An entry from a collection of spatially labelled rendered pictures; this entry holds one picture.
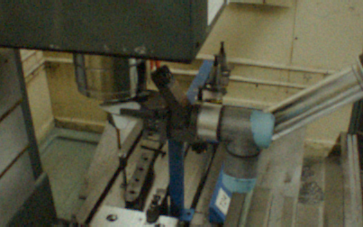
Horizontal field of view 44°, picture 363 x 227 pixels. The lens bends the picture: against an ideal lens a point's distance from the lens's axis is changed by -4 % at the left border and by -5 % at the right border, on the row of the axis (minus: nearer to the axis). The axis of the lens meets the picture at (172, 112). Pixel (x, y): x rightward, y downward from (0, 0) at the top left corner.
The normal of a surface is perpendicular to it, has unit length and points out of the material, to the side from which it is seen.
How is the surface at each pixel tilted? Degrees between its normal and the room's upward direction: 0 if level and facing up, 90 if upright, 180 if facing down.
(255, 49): 90
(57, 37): 90
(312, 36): 90
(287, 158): 24
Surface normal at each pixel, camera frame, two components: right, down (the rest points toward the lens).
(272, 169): -0.13, -0.59
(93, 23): -0.27, 0.49
